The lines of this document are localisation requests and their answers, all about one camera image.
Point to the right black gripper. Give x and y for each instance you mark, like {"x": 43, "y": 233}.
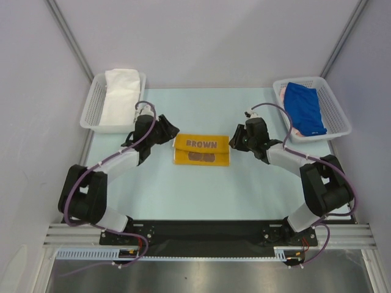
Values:
{"x": 242, "y": 140}

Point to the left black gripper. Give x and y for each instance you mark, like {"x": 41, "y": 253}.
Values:
{"x": 168, "y": 130}

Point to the brown towel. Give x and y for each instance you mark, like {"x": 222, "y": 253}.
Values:
{"x": 202, "y": 150}

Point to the white towel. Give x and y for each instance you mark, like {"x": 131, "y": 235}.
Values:
{"x": 122, "y": 93}

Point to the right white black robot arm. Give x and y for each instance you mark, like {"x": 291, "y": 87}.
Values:
{"x": 324, "y": 184}

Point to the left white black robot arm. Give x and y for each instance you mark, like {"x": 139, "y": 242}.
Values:
{"x": 84, "y": 197}

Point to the pink towel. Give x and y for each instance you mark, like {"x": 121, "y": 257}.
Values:
{"x": 282, "y": 97}

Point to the left white plastic basket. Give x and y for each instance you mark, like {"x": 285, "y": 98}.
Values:
{"x": 90, "y": 118}

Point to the white plastic basket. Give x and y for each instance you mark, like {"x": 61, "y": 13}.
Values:
{"x": 333, "y": 116}
{"x": 90, "y": 118}

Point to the blue towel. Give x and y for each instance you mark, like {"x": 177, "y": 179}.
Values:
{"x": 302, "y": 105}

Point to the right white plastic basket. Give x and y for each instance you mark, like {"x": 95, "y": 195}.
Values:
{"x": 333, "y": 116}

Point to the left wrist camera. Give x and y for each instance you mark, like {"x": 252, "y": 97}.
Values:
{"x": 144, "y": 110}

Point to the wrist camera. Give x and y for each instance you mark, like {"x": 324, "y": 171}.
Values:
{"x": 251, "y": 115}
{"x": 144, "y": 110}

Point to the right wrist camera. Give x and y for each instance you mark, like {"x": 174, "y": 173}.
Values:
{"x": 251, "y": 115}

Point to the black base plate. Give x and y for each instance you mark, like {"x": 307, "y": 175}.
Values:
{"x": 218, "y": 237}

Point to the white slotted cable duct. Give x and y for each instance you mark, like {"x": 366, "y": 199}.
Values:
{"x": 126, "y": 254}

